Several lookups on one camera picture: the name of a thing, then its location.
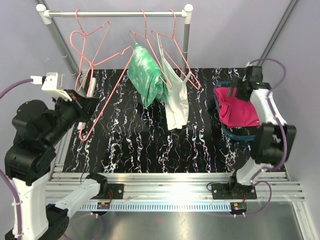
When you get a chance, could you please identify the magenta trousers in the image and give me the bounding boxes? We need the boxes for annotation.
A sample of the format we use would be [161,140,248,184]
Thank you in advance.
[214,87,260,128]

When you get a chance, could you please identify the black white tie-dye trousers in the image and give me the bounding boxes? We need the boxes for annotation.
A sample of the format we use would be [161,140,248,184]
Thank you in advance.
[228,126,259,137]

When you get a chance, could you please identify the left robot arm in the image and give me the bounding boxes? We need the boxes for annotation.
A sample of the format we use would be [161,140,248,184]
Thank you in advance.
[4,90,109,240]

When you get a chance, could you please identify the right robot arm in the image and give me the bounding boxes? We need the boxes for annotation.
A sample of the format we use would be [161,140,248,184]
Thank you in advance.
[226,64,297,198]

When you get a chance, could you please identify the green white tie-dye trousers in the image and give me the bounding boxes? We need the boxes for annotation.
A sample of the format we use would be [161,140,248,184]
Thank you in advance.
[128,43,169,107]

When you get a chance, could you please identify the blue plastic basket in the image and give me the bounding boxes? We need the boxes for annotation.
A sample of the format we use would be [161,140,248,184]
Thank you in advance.
[213,81,255,142]

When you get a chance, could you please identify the black marble pattern mat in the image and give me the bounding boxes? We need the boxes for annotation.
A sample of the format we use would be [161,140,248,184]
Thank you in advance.
[63,68,251,173]

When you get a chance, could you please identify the white camisole top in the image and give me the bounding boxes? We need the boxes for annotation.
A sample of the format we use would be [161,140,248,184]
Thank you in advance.
[157,35,189,131]

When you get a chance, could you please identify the silver clothes rack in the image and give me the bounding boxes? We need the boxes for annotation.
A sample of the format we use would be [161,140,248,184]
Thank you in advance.
[35,2,194,98]

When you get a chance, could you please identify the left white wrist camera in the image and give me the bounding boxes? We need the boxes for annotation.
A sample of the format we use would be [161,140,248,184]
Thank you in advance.
[30,72,72,102]

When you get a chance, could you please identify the aluminium mounting rail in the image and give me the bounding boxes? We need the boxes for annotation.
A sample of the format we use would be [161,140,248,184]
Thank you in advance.
[46,172,306,213]

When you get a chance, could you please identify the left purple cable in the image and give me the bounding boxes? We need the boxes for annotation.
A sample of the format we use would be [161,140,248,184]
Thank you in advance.
[0,77,105,240]

